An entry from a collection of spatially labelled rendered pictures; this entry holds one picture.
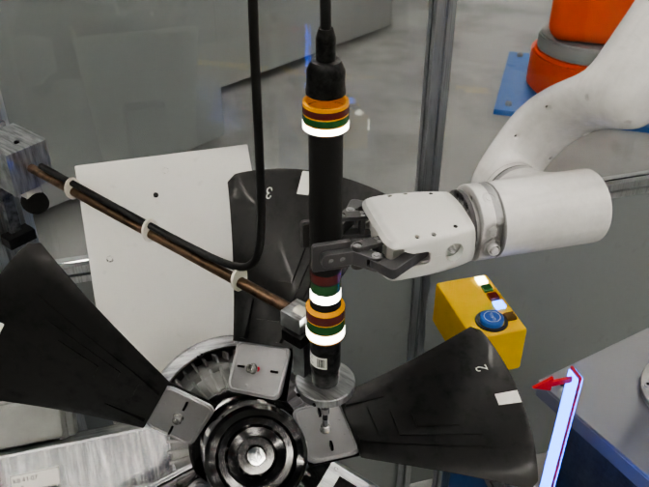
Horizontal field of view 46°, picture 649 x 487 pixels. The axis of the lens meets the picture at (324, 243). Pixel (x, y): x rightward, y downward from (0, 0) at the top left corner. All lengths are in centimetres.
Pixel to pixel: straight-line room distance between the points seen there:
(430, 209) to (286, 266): 23
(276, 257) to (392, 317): 94
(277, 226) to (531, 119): 34
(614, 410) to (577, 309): 79
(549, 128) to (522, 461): 41
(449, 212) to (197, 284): 49
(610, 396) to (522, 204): 64
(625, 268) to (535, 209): 131
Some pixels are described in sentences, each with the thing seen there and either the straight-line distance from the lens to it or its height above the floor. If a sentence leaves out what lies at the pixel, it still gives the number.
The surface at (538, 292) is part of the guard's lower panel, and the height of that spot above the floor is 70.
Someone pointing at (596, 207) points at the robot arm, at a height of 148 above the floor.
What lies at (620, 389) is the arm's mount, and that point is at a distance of 143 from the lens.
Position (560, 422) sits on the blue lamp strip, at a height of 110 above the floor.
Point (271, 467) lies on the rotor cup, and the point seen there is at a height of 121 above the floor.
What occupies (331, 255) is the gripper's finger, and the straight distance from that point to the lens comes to 77.
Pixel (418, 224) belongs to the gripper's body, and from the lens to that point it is 79.
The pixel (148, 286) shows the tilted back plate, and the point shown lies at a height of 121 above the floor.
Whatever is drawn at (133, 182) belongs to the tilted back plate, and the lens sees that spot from 119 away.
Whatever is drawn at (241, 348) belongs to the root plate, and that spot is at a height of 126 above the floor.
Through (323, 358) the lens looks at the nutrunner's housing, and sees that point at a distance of 87.
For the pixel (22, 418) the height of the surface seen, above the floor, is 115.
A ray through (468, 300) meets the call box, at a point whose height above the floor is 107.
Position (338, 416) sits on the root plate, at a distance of 100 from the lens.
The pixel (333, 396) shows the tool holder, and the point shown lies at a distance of 90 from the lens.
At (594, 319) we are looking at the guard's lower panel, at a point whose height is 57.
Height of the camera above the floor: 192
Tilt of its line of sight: 35 degrees down
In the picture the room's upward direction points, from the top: straight up
